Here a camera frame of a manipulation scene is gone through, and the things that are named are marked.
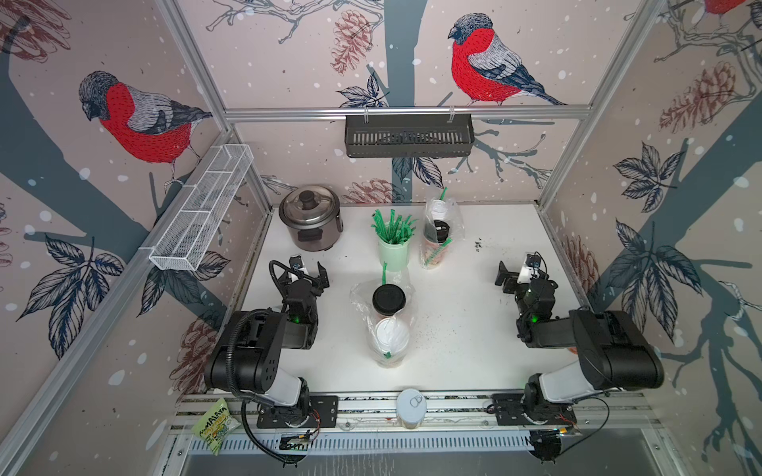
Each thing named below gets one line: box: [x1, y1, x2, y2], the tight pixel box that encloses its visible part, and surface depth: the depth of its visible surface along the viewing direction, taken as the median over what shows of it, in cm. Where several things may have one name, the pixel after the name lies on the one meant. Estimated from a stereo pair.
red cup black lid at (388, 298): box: [372, 283, 406, 317], surface depth 77 cm
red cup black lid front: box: [420, 219, 451, 269], surface depth 92 cm
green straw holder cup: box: [372, 209, 418, 272], surface depth 94 cm
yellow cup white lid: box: [374, 316, 410, 369], surface depth 67 cm
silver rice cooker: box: [278, 184, 345, 253], surface depth 98 cm
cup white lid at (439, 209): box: [430, 197, 449, 222], surface depth 97 cm
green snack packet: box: [191, 397, 242, 457], surface depth 73 cm
